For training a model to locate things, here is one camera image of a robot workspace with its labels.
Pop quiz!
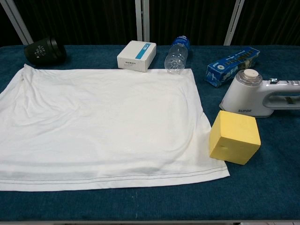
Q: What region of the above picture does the black pleated curtain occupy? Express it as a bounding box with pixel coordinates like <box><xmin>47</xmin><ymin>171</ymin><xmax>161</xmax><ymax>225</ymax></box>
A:
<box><xmin>0</xmin><ymin>0</ymin><xmax>300</xmax><ymax>46</ymax></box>

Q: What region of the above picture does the white box with blue stripe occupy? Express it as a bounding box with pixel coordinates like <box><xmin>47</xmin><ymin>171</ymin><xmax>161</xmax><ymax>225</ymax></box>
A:
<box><xmin>117</xmin><ymin>40</ymin><xmax>158</xmax><ymax>73</ymax></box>

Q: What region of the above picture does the long blue cardboard box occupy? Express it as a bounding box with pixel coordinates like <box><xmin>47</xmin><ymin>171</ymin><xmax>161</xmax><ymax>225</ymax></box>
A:
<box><xmin>206</xmin><ymin>46</ymin><xmax>261</xmax><ymax>88</ymax></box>

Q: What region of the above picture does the grey metal frame post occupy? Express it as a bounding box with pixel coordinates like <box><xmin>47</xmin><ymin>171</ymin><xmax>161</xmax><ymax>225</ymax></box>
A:
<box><xmin>0</xmin><ymin>0</ymin><xmax>36</xmax><ymax>46</ymax></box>
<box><xmin>223</xmin><ymin>0</ymin><xmax>246</xmax><ymax>46</ymax></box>
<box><xmin>135</xmin><ymin>0</ymin><xmax>150</xmax><ymax>46</ymax></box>

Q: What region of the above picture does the yellow foam cube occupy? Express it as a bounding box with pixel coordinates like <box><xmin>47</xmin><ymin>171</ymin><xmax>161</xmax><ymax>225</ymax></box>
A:
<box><xmin>209</xmin><ymin>110</ymin><xmax>262</xmax><ymax>166</ymax></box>

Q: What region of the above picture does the dark blue table cover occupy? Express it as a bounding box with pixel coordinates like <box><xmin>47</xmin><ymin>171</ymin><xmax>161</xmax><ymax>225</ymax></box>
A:
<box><xmin>0</xmin><ymin>44</ymin><xmax>300</xmax><ymax>222</ymax></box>

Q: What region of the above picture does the black cup with white print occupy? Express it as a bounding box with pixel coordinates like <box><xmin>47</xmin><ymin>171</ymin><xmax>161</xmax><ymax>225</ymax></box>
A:
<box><xmin>24</xmin><ymin>36</ymin><xmax>68</xmax><ymax>66</ymax></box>

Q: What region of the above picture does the white cotton garment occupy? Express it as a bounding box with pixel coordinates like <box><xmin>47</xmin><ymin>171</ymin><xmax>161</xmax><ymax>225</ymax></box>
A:
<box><xmin>0</xmin><ymin>63</ymin><xmax>231</xmax><ymax>192</ymax></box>

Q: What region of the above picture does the clear plastic water bottle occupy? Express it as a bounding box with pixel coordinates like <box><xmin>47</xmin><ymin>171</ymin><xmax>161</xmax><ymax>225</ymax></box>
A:
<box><xmin>164</xmin><ymin>35</ymin><xmax>191</xmax><ymax>75</ymax></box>

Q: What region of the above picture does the silver handheld device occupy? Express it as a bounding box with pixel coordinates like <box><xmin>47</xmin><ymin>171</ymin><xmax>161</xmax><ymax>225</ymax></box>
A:
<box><xmin>219</xmin><ymin>68</ymin><xmax>300</xmax><ymax>118</ymax></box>

